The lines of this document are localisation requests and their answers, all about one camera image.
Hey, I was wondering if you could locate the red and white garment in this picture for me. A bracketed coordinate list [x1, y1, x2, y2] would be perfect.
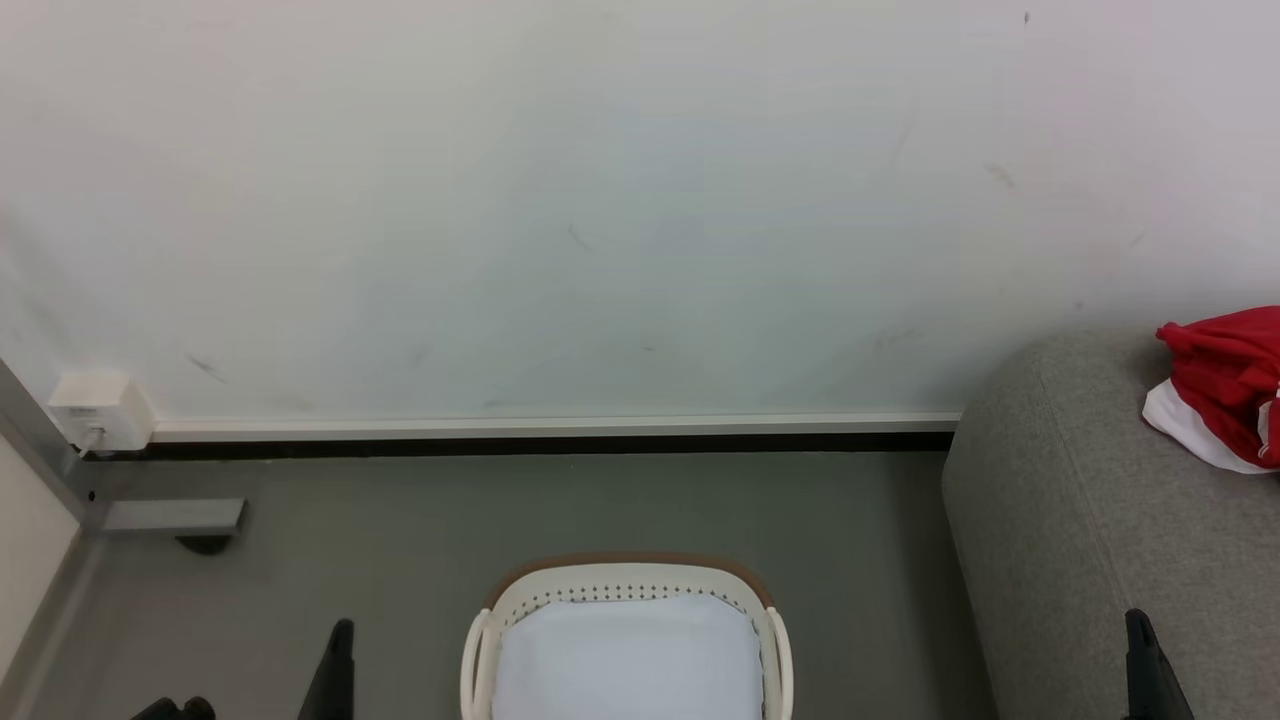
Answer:
[1143, 306, 1280, 475]

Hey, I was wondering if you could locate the grey metal door frame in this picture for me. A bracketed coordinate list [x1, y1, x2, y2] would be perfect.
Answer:
[0, 358, 106, 531]

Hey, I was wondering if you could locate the grey fabric sofa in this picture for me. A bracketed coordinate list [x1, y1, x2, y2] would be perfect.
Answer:
[941, 328, 1280, 720]

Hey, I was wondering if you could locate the white and black baseboard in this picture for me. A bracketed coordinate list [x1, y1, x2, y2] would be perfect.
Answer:
[85, 412, 963, 461]

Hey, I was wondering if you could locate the pale white cloth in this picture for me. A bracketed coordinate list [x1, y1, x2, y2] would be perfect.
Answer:
[492, 592, 765, 720]

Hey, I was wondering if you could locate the white perforated laundry basket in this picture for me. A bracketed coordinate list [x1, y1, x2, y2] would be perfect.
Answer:
[460, 553, 795, 720]

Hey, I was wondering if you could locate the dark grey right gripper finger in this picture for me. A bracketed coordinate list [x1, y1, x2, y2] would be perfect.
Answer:
[1124, 608, 1159, 720]
[1140, 630, 1193, 720]

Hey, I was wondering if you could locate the white wall socket box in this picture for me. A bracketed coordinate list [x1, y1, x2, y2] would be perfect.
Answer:
[48, 370, 156, 453]

